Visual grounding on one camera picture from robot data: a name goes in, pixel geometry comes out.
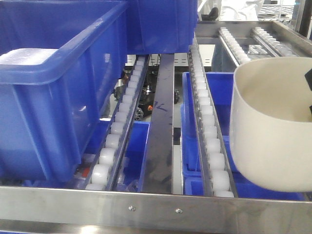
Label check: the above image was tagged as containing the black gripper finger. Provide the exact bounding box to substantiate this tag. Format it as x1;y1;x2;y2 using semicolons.
304;68;312;115

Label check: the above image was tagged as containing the white plastic bin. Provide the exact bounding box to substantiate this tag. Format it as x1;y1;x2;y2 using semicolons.
229;57;312;192

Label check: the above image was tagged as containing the black wheeled robot base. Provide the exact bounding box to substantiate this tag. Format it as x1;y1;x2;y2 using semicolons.
136;70;182;121

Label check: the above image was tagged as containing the right shelf roller track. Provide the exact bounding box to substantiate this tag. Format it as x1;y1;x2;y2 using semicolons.
219;27;251;67

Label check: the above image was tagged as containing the far right roller track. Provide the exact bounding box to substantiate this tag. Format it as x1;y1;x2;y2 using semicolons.
252;27;298;57

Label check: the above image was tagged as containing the lower blue crate right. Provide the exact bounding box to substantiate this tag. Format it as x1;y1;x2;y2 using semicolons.
181;72;305;201

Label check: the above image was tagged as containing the person in white coat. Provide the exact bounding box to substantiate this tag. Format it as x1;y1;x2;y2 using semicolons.
197;0;264;21

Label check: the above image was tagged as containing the middle white roller track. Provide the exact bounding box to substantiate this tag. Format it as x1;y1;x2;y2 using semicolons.
188;38;238;197

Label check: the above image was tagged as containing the white roller track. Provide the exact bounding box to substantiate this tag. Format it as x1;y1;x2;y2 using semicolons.
82;55;150;191
188;38;238;197

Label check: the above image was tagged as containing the blue crate rear on rollers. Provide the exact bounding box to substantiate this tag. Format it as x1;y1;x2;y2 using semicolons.
126;0;197;55

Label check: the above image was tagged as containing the steel centre divider bar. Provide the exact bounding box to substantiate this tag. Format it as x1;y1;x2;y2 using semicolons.
141;54;175;194

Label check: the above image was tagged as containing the lower blue crate left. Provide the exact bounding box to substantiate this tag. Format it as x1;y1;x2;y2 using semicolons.
115;121;150;192

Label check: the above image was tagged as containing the left white roller track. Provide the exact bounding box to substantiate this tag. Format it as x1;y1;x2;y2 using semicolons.
82;55;150;191

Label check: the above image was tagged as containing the large blue crate front left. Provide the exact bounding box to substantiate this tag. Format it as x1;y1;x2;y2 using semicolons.
0;0;128;182

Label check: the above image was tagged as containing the steel front rail with screws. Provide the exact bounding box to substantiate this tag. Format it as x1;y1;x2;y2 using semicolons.
0;186;312;234

